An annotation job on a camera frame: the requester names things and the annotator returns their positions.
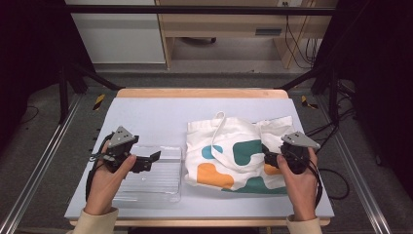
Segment aluminium floor rail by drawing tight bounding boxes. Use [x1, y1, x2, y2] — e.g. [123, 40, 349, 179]
[316, 95, 393, 234]
[0, 93, 85, 234]

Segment clear plastic tray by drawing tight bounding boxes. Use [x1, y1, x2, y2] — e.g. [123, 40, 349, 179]
[111, 144, 183, 205]

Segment black floor cables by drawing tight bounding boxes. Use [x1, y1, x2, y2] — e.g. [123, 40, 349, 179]
[305, 77, 357, 158]

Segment black hanging desk cables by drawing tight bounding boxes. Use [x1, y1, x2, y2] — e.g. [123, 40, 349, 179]
[283, 2, 321, 70]

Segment person's right hand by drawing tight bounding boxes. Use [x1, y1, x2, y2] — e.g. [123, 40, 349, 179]
[276, 146, 319, 222]

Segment person's left hand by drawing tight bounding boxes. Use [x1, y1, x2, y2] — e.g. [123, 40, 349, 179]
[84, 141, 137, 216]

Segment yellow tool right floor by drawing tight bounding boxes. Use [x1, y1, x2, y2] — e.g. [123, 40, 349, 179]
[299, 95, 319, 110]

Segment black horizontal frame bar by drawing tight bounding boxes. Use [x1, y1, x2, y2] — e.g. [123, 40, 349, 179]
[62, 4, 337, 17]

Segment dark curtain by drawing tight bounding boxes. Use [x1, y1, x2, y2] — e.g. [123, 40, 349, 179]
[311, 0, 413, 199]
[0, 0, 95, 154]

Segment pale grey table mat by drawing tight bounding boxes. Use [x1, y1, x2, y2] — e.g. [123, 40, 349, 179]
[63, 97, 336, 219]

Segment white cabinet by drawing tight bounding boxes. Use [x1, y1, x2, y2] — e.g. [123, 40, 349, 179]
[63, 0, 167, 64]

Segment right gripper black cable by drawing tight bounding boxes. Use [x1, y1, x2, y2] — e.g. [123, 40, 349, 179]
[291, 147, 324, 209]

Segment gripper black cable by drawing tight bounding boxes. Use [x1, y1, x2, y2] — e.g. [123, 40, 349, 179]
[85, 133, 115, 203]
[291, 147, 324, 209]

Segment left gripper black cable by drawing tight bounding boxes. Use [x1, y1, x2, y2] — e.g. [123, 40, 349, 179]
[85, 133, 115, 203]

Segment looped black floor cable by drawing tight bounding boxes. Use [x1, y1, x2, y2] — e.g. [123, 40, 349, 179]
[317, 168, 352, 201]

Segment white printed tote bag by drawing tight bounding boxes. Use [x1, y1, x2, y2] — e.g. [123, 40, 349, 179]
[183, 111, 297, 196]

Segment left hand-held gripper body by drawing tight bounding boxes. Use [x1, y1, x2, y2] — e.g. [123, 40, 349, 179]
[93, 126, 140, 174]

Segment black metal stand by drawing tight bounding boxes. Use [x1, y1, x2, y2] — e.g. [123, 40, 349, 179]
[275, 63, 341, 125]
[57, 60, 126, 125]

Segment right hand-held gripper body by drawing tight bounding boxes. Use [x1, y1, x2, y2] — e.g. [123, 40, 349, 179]
[280, 131, 321, 176]

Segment yellow tool floor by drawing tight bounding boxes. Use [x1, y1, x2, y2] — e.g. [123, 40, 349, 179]
[299, 95, 319, 110]
[93, 93, 107, 112]

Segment light wooden desk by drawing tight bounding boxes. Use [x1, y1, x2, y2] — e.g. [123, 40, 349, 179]
[154, 0, 339, 70]

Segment wooden table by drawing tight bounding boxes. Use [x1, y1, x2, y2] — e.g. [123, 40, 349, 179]
[68, 88, 331, 228]

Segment thin black floor cable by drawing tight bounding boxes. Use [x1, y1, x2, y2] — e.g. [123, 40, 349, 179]
[19, 104, 40, 127]

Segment yellow tool left floor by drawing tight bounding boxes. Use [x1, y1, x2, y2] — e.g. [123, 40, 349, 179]
[93, 93, 107, 112]

